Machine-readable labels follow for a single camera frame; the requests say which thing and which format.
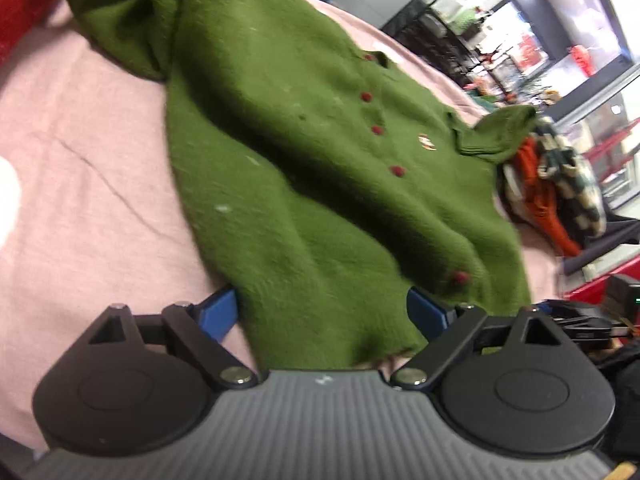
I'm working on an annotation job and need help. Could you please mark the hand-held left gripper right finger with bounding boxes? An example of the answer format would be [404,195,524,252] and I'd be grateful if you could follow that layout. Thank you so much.
[390,286,563,391]

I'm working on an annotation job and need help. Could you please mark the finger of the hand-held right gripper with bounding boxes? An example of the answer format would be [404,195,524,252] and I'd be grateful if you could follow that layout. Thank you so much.
[540,299,628,350]

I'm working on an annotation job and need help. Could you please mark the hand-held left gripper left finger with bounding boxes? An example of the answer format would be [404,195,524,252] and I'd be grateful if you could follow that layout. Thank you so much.
[87,284,262,391]

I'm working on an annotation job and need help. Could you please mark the green knit cardigan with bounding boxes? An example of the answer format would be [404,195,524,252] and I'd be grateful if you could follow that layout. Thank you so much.
[57,0,538,372]

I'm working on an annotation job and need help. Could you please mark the pile of clothes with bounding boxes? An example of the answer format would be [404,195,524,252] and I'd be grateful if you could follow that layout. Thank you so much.
[500,115,609,241]

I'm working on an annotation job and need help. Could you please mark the orange garment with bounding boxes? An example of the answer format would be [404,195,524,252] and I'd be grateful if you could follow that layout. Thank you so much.
[512,137,583,257]

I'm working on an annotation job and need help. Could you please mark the pink polka dot bedsheet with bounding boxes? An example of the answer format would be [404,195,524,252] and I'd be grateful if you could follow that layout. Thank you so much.
[0,0,571,453]

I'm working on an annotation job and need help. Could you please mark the red knit garment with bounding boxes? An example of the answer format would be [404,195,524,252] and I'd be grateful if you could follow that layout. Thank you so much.
[0,0,63,68]

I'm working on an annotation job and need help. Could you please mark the red metal frame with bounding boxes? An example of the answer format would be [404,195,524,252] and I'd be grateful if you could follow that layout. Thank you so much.
[582,119,640,176]

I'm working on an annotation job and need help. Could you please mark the black wire rack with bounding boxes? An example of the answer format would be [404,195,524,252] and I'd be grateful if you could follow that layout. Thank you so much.
[382,0,501,92]

